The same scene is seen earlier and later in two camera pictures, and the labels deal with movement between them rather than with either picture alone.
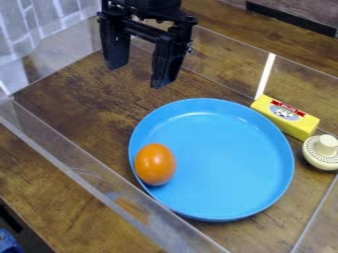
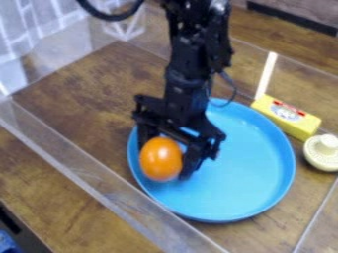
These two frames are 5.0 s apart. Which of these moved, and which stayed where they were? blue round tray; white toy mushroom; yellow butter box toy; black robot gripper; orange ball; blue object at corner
Moved: orange ball; black robot gripper
Stayed: yellow butter box toy; white toy mushroom; blue object at corner; blue round tray
